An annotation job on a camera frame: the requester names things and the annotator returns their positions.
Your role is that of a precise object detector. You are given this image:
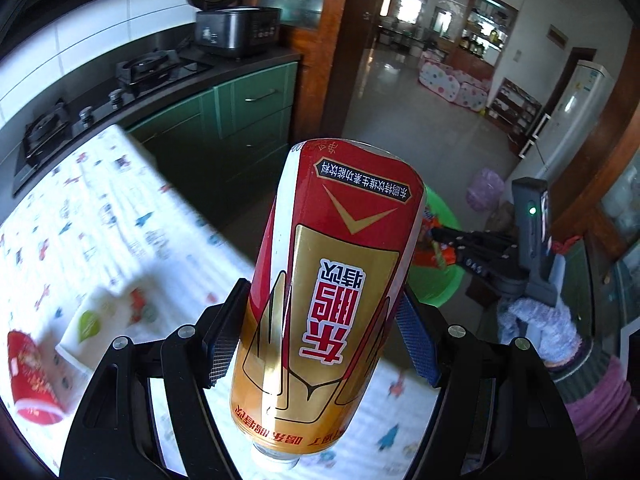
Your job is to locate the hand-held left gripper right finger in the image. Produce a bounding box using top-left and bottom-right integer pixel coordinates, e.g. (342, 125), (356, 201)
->
(395, 287), (587, 480)

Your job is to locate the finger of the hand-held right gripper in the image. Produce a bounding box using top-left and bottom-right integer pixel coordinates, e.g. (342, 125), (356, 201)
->
(431, 227), (518, 253)
(442, 247), (521, 286)

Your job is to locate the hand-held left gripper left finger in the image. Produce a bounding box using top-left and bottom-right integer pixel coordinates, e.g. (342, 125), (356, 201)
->
(59, 277), (252, 480)

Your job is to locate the green plastic basket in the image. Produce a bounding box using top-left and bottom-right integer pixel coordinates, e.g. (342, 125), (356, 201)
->
(407, 185), (463, 308)

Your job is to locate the red gold drink bottle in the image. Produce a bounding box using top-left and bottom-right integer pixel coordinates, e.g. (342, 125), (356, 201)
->
(229, 137), (427, 468)

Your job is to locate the red plastic bag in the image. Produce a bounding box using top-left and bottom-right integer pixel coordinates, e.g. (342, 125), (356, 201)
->
(550, 235), (583, 256)

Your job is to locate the pink plastic bag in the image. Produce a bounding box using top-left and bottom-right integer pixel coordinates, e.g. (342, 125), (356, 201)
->
(465, 167), (503, 211)

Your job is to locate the wooden glass door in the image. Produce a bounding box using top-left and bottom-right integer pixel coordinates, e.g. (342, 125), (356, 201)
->
(550, 105), (640, 271)
(257, 0), (401, 151)

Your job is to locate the white paper cup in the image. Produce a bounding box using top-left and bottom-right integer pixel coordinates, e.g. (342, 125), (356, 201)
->
(56, 285), (168, 376)

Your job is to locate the dark wooden shelf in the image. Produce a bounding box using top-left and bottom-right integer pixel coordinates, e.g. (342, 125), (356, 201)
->
(487, 77), (543, 136)

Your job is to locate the printed white tablecloth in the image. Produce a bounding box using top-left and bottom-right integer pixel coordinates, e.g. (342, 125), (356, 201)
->
(0, 124), (451, 480)

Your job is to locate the white standing air conditioner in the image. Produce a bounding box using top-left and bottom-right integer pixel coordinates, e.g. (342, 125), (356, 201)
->
(537, 60), (616, 181)

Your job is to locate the polka dot play tent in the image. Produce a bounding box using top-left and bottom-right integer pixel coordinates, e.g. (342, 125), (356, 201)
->
(417, 57), (488, 111)

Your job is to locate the red paper cup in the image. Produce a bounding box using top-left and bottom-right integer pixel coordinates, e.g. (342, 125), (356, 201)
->
(6, 330), (68, 423)

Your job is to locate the wooden display cabinet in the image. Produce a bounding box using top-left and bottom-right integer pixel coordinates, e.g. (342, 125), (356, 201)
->
(457, 0), (521, 86)

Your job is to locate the green kitchen cabinet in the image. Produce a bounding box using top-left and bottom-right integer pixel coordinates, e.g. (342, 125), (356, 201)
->
(122, 60), (301, 261)

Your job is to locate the black gas stove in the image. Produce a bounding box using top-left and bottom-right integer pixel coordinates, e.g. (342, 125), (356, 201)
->
(12, 49), (213, 196)

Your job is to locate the black rice cooker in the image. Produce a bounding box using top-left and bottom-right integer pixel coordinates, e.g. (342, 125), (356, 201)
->
(185, 0), (282, 60)

